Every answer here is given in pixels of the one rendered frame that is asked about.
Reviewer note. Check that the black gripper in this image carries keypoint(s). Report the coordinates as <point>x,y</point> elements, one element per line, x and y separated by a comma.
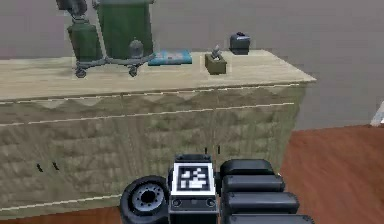
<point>146,200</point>

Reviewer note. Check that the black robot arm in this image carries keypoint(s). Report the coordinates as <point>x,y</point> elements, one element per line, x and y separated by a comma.
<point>240,193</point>

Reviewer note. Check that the beige wooden sideboard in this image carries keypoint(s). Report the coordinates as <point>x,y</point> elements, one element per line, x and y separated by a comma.
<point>140,130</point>

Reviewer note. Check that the blue flat book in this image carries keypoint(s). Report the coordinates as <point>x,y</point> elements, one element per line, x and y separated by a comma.
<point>170,57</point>

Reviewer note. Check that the olive tissue box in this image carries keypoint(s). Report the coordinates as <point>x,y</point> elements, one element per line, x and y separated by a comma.
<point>215,62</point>

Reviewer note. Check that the green wheeled cleaning cart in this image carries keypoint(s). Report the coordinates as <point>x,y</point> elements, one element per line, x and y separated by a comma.
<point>116,33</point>

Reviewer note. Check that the small black box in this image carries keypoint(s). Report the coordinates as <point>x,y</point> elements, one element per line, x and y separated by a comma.
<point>240,42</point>

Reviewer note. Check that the white object at wall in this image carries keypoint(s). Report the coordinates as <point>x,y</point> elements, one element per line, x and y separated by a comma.
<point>379,115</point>

